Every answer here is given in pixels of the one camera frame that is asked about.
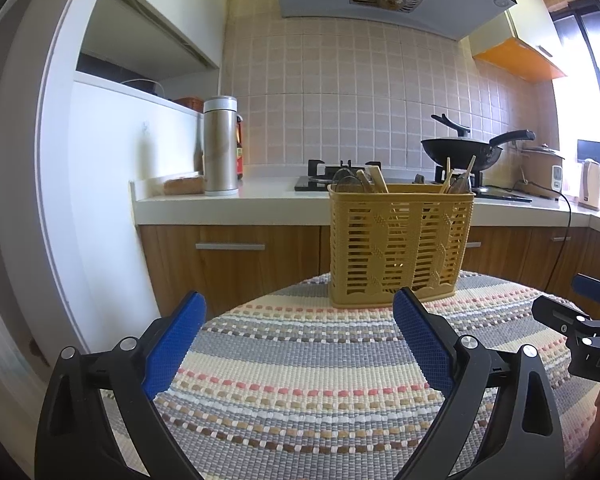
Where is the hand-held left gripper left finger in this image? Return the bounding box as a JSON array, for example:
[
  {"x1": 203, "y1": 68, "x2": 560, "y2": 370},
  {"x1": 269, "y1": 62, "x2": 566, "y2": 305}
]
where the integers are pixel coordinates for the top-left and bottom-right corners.
[{"x1": 34, "y1": 290, "x2": 207, "y2": 480}]

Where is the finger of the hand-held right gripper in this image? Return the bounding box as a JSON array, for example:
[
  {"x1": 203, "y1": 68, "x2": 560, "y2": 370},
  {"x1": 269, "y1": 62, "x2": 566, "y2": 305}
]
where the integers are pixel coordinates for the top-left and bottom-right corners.
[
  {"x1": 531, "y1": 294, "x2": 600, "y2": 356},
  {"x1": 571, "y1": 274, "x2": 600, "y2": 307}
]

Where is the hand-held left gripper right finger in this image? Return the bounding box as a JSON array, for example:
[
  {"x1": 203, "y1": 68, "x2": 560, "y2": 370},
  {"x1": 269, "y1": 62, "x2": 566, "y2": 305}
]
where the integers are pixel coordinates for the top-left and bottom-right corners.
[{"x1": 392, "y1": 287, "x2": 566, "y2": 480}]

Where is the yellow plastic utensil basket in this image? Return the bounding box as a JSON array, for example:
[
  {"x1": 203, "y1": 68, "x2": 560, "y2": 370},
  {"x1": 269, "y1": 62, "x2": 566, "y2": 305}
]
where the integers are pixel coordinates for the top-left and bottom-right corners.
[{"x1": 327, "y1": 183, "x2": 476, "y2": 309}]

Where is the wooden spatula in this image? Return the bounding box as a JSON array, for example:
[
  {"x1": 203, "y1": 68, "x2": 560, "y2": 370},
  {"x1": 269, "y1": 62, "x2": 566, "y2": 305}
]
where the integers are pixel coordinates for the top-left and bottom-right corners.
[{"x1": 369, "y1": 165, "x2": 389, "y2": 194}]

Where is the wooden kitchen cabinet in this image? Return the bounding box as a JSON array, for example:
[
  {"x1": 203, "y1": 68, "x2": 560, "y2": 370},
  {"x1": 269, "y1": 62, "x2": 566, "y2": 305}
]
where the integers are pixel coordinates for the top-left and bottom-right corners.
[{"x1": 131, "y1": 177, "x2": 600, "y2": 322}]

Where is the white electric kettle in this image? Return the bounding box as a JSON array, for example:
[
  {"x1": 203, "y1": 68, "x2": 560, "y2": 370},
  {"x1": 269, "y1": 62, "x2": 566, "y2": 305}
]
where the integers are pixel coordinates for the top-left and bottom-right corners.
[{"x1": 579, "y1": 158, "x2": 600, "y2": 211}]

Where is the striped woven table mat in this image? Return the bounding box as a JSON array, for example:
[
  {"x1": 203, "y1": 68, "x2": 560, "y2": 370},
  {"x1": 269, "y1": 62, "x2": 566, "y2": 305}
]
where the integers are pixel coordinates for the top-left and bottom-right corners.
[{"x1": 100, "y1": 271, "x2": 598, "y2": 480}]

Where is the beige rice cooker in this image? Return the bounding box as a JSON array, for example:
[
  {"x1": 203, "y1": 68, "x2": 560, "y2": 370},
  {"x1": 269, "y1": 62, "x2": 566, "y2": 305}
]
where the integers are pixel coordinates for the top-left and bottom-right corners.
[{"x1": 521, "y1": 143, "x2": 566, "y2": 200}]

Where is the brown bread loaf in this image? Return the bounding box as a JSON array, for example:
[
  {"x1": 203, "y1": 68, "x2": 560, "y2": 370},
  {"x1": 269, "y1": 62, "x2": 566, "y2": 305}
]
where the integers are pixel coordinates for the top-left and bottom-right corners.
[{"x1": 163, "y1": 175, "x2": 206, "y2": 196}]

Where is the black wok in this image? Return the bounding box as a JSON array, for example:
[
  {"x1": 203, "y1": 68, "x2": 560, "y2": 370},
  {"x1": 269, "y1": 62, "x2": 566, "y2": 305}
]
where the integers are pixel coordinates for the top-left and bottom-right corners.
[{"x1": 420, "y1": 130, "x2": 536, "y2": 171}]

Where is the black gas stove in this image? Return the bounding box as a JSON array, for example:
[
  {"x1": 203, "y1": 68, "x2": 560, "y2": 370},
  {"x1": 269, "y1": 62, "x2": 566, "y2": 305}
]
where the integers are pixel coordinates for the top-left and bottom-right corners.
[{"x1": 294, "y1": 159, "x2": 534, "y2": 204}]

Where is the silver thermos flask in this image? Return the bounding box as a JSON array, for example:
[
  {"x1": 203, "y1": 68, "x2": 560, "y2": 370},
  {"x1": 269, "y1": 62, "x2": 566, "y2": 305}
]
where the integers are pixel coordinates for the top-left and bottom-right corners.
[{"x1": 202, "y1": 95, "x2": 240, "y2": 197}]

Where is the red label sauce bottle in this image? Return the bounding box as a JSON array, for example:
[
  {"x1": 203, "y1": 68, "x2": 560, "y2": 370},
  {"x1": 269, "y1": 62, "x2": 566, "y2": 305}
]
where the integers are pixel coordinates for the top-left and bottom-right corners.
[{"x1": 235, "y1": 114, "x2": 245, "y2": 180}]

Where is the black spatula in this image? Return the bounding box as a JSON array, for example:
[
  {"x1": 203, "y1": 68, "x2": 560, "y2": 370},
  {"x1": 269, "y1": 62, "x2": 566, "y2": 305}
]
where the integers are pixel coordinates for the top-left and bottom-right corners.
[{"x1": 431, "y1": 113, "x2": 472, "y2": 137}]

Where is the black power cable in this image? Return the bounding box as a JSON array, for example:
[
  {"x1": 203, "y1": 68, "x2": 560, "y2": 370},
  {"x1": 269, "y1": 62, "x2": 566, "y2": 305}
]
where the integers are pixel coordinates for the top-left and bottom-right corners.
[{"x1": 516, "y1": 179, "x2": 574, "y2": 292}]

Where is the dark window frame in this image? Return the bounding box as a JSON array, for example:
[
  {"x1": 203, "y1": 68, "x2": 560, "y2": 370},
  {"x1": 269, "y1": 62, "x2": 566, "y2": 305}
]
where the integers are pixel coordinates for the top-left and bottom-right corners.
[{"x1": 550, "y1": 0, "x2": 600, "y2": 172}]

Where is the orange wall cabinet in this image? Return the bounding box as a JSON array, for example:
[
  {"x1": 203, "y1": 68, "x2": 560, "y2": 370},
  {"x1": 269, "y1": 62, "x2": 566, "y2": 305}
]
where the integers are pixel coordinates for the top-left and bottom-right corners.
[{"x1": 472, "y1": 10, "x2": 569, "y2": 81}]

